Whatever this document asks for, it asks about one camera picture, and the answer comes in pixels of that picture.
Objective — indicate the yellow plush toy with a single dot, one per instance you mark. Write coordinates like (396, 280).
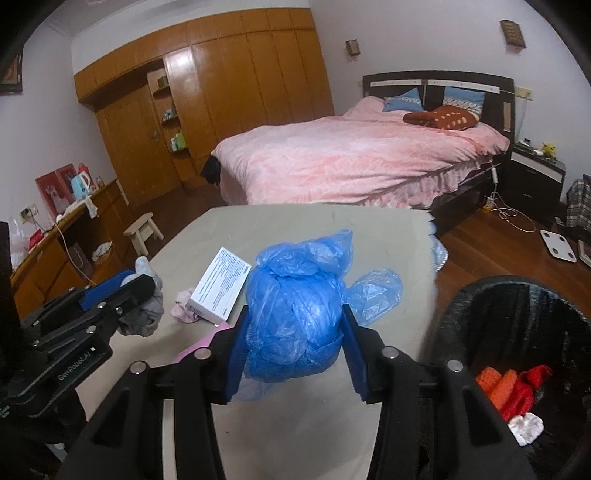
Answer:
(548, 150)

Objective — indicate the brown dotted pillow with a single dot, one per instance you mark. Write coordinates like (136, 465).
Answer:
(448, 119)

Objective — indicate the framed wall picture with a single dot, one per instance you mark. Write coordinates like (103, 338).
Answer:
(11, 76)

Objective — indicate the pink paper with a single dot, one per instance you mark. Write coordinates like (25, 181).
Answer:
(210, 339)

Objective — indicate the white medicine box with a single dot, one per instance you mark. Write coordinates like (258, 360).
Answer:
(219, 286)

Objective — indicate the grey sock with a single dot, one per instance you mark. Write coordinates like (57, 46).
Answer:
(147, 318)

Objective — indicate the blue plastic bag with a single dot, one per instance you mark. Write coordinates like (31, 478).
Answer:
(291, 314)

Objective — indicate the light blue kettle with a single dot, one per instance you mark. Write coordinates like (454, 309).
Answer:
(81, 187)

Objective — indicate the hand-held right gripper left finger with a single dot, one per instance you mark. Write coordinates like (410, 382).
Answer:
(234, 364)

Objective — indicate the plaid garment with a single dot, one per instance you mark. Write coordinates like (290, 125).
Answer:
(581, 203)

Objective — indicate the red framed photo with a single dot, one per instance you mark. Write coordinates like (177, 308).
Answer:
(53, 194)
(67, 171)

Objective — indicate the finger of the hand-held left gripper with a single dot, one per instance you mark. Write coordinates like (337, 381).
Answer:
(136, 293)
(104, 288)

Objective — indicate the wooden door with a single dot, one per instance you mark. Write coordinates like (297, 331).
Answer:
(134, 147)

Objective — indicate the blue patterned cloth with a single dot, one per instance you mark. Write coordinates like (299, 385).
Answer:
(437, 249)

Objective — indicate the black bin with liner bag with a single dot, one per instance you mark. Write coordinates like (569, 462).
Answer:
(508, 314)

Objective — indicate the blue pillow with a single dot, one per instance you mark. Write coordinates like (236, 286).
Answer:
(464, 98)
(404, 100)

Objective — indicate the black and white nightstand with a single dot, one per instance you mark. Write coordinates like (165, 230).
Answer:
(531, 184)

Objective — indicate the white tissue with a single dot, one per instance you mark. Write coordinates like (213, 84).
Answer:
(526, 427)

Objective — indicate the white rag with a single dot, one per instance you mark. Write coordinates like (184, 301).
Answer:
(101, 251)

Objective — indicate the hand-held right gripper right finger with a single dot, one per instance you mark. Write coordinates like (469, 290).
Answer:
(356, 362)

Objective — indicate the small wooden stool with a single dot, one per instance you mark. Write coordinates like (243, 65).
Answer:
(143, 228)

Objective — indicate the red cloth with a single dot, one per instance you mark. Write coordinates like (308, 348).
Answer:
(526, 392)

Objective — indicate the wooden sideboard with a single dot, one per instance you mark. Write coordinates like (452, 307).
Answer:
(55, 263)

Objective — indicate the white bathroom scale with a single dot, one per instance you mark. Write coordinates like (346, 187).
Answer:
(558, 244)

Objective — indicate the orange knitted cloth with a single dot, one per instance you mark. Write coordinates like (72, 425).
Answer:
(496, 383)

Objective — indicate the wooden wardrobe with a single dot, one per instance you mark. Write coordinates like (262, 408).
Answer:
(258, 78)

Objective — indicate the dark wooden bed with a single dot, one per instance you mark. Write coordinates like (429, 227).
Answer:
(461, 76)

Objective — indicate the black garment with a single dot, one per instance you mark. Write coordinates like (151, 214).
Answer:
(211, 170)

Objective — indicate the large wall lamp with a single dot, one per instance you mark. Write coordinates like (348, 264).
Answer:
(513, 33)

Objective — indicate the bed with pink cover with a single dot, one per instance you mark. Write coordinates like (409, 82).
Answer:
(346, 157)

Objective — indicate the pink cloth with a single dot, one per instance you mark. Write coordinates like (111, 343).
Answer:
(182, 309)

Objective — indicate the small wall lamp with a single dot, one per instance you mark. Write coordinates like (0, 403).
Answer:
(352, 47)

